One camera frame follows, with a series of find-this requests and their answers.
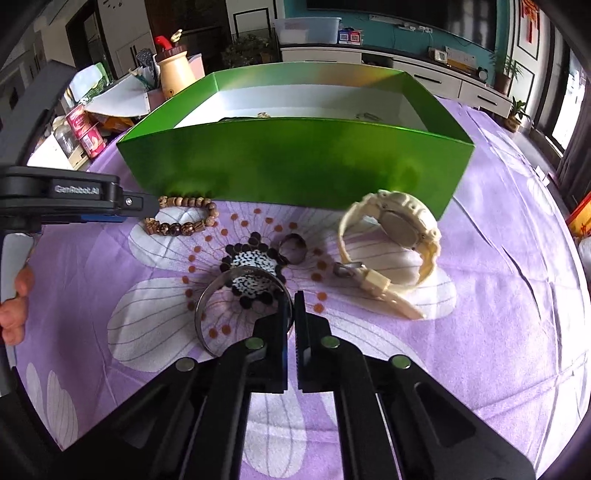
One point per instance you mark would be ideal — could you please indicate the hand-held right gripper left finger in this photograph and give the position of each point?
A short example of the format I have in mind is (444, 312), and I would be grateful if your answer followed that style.
(272, 355)

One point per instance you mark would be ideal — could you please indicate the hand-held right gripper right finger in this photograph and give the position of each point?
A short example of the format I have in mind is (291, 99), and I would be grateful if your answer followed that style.
(314, 355)

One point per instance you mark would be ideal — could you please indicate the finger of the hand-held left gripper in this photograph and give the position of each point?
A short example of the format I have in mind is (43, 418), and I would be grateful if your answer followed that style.
(138, 204)
(83, 218)

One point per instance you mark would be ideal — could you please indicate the silver bangle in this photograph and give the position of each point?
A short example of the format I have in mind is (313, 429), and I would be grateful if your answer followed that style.
(210, 288)

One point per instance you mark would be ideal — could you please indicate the green cardboard box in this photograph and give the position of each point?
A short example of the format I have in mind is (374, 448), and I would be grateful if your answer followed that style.
(277, 161)

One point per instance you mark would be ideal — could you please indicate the person's left hand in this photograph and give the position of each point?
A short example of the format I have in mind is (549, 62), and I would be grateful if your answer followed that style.
(13, 318)

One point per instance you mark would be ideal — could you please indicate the white box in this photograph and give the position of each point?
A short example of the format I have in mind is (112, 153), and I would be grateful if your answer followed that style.
(53, 154)

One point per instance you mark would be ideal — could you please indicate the pink snack can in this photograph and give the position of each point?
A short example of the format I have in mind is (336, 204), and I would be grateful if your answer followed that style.
(78, 119)
(93, 142)

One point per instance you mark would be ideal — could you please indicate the white folded paper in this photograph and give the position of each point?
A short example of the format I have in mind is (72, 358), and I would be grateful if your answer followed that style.
(120, 99)

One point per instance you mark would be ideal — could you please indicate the green and white packet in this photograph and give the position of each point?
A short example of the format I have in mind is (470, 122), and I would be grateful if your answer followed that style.
(90, 83)

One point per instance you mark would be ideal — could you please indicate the remote control holder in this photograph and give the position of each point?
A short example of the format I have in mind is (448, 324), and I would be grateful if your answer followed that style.
(147, 69)

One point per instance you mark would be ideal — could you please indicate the cream ceramic jar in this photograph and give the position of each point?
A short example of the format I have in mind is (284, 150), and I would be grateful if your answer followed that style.
(175, 74)

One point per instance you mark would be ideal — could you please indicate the pink box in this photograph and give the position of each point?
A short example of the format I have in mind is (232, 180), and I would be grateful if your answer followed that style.
(197, 67)

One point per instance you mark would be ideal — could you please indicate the cream wrist watch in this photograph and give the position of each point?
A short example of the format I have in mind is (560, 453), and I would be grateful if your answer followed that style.
(406, 203)

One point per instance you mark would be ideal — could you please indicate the purple floral tablecloth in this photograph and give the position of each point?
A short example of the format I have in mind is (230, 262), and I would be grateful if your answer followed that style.
(485, 300)

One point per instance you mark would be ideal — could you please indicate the leafy plant on stand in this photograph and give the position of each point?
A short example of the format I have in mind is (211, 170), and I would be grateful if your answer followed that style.
(247, 50)

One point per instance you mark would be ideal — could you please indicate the clear plastic storage box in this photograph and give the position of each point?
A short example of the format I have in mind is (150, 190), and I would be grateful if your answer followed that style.
(307, 31)

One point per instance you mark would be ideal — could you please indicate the small blue and red box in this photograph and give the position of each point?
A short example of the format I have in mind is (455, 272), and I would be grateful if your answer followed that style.
(349, 37)

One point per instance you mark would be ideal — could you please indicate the yellow paper bag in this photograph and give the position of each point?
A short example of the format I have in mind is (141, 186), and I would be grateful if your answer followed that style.
(582, 217)

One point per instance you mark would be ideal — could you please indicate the white tv cabinet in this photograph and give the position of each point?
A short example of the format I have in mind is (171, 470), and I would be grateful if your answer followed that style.
(461, 87)

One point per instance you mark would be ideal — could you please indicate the small potted plant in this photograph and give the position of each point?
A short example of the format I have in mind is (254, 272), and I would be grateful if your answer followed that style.
(518, 117)

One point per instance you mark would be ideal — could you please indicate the white power strip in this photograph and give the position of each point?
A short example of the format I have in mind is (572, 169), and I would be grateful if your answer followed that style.
(401, 24)

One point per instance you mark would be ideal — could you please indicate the small round clock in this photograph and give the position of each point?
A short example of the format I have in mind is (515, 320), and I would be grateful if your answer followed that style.
(483, 74)

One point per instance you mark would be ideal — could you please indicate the yellow box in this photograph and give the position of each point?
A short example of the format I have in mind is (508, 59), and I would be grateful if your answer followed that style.
(455, 57)

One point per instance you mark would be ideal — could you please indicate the grey curtain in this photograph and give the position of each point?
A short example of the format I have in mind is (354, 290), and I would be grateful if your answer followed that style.
(577, 152)

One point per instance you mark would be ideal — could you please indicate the television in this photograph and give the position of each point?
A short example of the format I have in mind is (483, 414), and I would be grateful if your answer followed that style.
(415, 14)

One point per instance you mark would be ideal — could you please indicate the tall potted plant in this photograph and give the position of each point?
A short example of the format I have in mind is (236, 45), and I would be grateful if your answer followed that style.
(504, 74)

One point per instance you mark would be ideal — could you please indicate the wall clock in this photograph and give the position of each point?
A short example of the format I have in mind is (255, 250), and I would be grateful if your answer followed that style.
(115, 4)

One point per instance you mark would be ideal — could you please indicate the red wall decoration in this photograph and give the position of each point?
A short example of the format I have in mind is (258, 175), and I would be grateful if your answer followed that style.
(531, 21)

